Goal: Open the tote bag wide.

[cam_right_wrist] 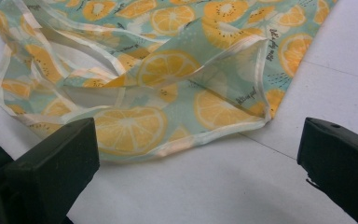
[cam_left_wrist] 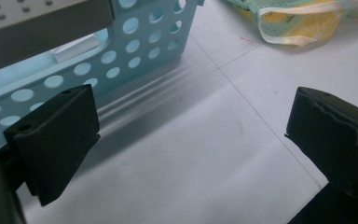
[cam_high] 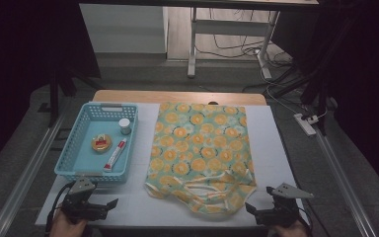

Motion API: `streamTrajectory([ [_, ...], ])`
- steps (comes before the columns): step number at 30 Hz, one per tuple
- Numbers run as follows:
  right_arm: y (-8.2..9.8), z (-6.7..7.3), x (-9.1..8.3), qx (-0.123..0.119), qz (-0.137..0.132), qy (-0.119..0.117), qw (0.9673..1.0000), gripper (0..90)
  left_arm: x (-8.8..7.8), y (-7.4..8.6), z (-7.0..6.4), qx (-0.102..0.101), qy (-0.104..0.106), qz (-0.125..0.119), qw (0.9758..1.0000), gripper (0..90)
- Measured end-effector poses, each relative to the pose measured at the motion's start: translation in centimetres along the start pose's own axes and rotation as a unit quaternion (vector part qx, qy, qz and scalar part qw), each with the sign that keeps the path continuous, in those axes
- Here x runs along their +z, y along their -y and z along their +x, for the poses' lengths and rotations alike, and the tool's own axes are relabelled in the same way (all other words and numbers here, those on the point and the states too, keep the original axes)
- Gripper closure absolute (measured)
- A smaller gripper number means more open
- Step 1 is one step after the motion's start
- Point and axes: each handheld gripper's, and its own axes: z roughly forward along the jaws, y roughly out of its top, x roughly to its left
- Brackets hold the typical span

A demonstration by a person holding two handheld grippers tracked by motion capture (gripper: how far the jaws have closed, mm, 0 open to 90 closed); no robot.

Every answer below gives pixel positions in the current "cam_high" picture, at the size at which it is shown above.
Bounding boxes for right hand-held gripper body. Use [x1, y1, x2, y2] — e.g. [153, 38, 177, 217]
[256, 183, 314, 228]

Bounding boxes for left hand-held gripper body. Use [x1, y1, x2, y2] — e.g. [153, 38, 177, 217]
[60, 177, 110, 222]

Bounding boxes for light blue plastic basket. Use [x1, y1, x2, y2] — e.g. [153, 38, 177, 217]
[53, 102, 139, 184]

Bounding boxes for white and red ointment tube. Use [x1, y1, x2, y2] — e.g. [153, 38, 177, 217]
[103, 137, 128, 173]

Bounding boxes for small white-capped bottle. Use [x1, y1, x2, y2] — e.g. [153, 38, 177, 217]
[117, 118, 132, 135]

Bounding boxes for orange-slice print drawstring bag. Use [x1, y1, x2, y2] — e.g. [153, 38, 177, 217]
[143, 102, 258, 217]

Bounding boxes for person's right hand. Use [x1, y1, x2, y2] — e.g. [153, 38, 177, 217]
[273, 219, 310, 237]

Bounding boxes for person's left hand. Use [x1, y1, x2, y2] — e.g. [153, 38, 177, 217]
[48, 210, 88, 237]

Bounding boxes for white table mat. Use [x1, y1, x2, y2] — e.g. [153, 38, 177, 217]
[35, 102, 310, 228]

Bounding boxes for white power strip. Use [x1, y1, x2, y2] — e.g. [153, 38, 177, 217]
[293, 113, 319, 137]

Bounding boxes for black curtain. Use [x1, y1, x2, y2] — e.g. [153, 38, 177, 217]
[270, 0, 379, 200]
[0, 0, 102, 177]

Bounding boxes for white-legged desk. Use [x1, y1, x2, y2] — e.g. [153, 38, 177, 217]
[78, 0, 320, 80]

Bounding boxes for pale grey cabinet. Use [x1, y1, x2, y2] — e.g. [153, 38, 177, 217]
[78, 3, 170, 55]

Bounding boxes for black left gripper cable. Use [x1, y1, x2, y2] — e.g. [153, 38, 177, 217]
[43, 182, 75, 235]

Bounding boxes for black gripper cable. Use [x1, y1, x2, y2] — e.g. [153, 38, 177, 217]
[296, 210, 314, 237]
[43, 182, 75, 235]

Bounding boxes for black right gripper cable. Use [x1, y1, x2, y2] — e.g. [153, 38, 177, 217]
[296, 210, 314, 237]

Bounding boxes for aluminium rail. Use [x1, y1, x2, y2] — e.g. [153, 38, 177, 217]
[312, 127, 379, 237]
[0, 98, 72, 237]

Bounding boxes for white floor cable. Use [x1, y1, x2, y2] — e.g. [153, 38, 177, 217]
[260, 63, 329, 120]

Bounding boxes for black floor cables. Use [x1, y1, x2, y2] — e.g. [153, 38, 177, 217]
[195, 9, 294, 61]

